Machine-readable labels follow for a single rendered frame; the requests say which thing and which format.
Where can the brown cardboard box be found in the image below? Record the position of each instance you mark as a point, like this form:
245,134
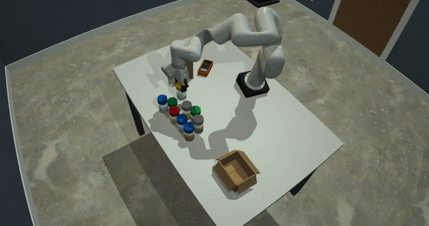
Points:
190,69
238,167

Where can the orange digital multimeter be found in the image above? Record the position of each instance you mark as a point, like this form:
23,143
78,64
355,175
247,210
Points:
205,68

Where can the yellow-capped bottle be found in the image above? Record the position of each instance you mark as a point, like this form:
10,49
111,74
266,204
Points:
180,96

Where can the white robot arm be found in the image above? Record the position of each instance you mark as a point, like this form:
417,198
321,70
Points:
270,59

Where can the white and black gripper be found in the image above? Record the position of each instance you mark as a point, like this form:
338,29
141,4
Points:
182,76

